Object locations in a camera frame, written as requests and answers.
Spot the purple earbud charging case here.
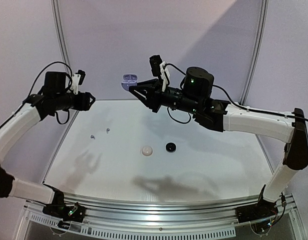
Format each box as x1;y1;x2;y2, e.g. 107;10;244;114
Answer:
121;73;138;91

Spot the pink earbud charging case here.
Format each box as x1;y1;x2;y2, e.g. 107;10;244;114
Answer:
141;145;153;157

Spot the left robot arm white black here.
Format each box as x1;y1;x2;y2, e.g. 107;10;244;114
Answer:
0;70;95;217

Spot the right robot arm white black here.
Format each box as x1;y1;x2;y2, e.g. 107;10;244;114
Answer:
128;66;308;218

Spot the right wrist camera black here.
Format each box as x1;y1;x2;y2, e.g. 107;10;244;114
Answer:
149;55;162;77

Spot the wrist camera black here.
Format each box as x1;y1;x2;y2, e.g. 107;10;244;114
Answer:
77;69;86;86
149;55;162;77

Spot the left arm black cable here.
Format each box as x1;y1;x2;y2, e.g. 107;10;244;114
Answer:
23;61;74;125

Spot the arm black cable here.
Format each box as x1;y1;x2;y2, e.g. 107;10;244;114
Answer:
166;62;308;160
23;61;74;125

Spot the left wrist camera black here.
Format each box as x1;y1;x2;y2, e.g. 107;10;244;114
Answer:
77;69;86;86

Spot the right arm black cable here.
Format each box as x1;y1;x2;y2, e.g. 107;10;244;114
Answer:
166;62;308;160

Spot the left aluminium frame post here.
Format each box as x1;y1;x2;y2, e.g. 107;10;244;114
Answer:
50;0;81;101

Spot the aluminium frame post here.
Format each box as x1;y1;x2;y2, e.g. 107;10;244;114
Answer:
239;0;269;105
50;0;81;101

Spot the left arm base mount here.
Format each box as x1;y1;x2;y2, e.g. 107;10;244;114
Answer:
42;202;87;224

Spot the aluminium front rail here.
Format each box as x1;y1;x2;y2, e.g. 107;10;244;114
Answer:
23;192;298;238

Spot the right aluminium frame post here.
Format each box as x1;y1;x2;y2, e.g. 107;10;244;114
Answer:
239;0;269;105

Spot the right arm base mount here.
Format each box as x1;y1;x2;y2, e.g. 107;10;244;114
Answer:
235;199;279;223

